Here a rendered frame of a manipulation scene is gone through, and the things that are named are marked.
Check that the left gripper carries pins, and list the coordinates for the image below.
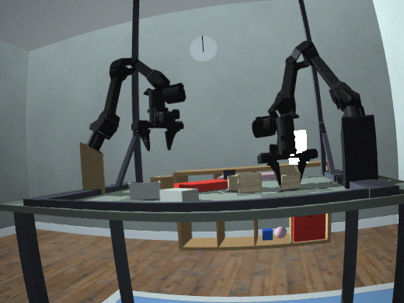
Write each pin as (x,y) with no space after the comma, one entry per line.
(287,146)

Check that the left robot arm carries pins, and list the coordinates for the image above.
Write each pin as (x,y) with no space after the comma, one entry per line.
(285,102)

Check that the black metal overhead frame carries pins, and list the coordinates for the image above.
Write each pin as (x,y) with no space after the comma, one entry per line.
(135,144)

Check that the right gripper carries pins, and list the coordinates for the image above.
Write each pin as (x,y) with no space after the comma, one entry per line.
(144,125)

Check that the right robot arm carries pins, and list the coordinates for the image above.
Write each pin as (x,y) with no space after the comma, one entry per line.
(108,122)

